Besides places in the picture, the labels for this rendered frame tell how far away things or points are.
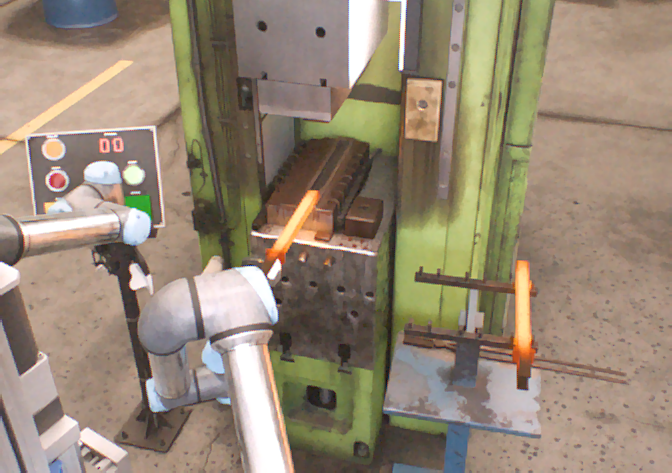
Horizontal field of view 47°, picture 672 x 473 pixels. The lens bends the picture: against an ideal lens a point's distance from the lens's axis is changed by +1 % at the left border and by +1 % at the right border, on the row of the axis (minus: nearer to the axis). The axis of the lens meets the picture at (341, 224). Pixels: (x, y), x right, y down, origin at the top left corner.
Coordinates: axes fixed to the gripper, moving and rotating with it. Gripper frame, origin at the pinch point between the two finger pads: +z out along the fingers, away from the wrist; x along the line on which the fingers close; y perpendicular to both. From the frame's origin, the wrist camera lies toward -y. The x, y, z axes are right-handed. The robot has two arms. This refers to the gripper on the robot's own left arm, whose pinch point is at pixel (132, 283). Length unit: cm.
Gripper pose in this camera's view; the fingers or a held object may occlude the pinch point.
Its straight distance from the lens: 204.2
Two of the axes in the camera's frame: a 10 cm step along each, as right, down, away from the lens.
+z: 0.1, 8.3, 5.6
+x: 8.4, 3.1, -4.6
